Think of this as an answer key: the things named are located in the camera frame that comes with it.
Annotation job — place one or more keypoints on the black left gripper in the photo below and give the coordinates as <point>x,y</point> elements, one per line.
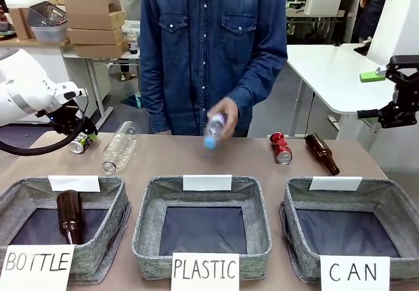
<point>70,119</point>

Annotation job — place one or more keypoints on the background person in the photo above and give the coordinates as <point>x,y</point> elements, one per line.
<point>371,13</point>

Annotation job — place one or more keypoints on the grey fabric basket bottle sign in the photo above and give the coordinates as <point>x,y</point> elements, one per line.
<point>111,206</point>

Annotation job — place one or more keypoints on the white desk with legs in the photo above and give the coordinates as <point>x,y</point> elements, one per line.
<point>98,75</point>

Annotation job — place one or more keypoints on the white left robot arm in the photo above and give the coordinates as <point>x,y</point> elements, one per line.
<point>19,85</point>

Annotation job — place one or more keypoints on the person's left forearm denim sleeve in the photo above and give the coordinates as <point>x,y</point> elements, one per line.
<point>258,85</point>

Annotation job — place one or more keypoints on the paper sign reading plastic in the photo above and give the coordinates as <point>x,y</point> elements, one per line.
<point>204,271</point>

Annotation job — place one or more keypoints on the paper sign reading bottle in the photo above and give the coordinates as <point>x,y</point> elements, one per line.
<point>36,265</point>

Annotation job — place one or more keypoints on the open cardboard box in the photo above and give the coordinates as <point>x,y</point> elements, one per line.
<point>95,11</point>

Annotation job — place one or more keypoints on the blank white card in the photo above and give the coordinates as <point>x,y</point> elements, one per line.
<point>73,183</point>
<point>207,182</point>
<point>335,183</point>

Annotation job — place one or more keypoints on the white equipment box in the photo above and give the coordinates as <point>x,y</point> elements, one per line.
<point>324,0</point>

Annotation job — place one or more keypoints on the paper sign reading can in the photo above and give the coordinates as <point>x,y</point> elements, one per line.
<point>355,273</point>

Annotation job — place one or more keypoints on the plastic bottle with blue cap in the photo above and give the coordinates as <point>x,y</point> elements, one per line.
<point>214,130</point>

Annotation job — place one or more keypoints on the person's left hand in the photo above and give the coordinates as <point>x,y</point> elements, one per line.
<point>233,114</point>

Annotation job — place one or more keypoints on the white table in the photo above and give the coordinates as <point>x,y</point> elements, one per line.
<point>330,75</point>

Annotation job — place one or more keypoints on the grey fabric basket plastic sign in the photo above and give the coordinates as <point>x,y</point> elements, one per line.
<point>150,222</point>

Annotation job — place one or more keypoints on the silver green can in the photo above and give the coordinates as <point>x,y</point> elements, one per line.
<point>78,144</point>

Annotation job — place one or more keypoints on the clear plastic bin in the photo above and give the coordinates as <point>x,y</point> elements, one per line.
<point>50,33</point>

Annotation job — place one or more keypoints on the large clear plastic bottle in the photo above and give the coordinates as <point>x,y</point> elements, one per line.
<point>119,148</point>

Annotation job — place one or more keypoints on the person's denim shirt torso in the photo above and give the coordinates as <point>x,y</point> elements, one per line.
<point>203,42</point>

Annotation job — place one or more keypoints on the person's right forearm denim sleeve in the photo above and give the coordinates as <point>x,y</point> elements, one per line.
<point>154,101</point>

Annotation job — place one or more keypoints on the red drink can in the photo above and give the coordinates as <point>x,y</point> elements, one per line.
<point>281,147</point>

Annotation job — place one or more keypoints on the flat cardboard box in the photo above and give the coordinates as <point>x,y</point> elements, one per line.
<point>101,49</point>
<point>95,36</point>

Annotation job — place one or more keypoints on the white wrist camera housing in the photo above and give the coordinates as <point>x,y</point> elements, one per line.
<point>70,92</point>

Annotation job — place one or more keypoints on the grey fabric basket can sign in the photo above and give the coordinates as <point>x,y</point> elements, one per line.
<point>294,225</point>

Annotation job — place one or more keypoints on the grey mesh plastic basket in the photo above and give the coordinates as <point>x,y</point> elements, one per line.
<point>47,14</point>

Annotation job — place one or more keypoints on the small cardboard box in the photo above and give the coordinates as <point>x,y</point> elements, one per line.
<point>19,23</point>

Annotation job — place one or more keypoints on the brown glass bottle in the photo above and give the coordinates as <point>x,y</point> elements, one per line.
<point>322,153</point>
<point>69,214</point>

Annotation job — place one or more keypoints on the dark drink bottle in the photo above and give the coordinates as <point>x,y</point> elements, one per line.
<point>134,45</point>

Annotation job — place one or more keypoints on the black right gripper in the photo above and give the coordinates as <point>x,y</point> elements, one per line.
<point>407,91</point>

